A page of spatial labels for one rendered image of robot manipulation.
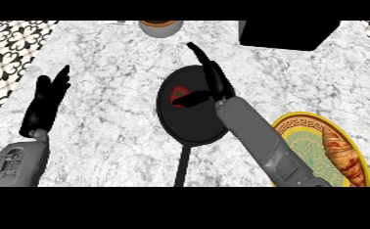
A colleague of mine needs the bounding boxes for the brown croissant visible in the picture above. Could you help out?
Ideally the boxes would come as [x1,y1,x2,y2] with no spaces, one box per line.
[322,125,369,188]

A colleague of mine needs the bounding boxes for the black frying pan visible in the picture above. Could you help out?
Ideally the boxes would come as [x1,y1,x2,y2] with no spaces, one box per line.
[155,65,232,188]

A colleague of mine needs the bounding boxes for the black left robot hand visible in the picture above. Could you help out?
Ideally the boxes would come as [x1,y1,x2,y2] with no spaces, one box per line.
[18,65,72,139]

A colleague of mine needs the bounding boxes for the black box appliance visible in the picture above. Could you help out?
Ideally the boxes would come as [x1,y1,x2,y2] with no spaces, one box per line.
[238,20,342,52]

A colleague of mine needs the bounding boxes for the red tomato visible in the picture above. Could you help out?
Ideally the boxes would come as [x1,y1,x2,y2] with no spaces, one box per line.
[170,85,190,109]

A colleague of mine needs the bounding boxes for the grey bowl with brown rim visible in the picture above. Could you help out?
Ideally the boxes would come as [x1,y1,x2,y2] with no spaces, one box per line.
[137,20,186,39]

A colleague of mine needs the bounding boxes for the yellow patterned plate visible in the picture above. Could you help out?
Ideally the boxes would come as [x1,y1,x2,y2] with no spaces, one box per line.
[270,111,370,188]

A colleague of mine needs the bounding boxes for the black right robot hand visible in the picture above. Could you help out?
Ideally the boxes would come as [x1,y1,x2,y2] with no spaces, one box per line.
[171,41,238,109]

